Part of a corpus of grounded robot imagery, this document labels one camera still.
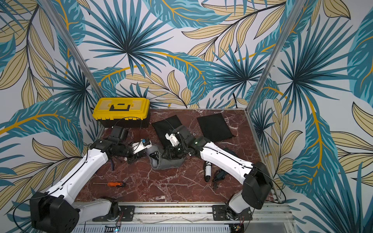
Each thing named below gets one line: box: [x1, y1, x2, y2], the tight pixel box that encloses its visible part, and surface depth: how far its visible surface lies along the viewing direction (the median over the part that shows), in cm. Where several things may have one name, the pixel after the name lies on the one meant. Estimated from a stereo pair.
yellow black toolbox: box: [92, 97, 151, 128], surface depth 98 cm
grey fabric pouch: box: [146, 145, 187, 170], surface depth 76 cm
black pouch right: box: [196, 112, 236, 143], surface depth 112 cm
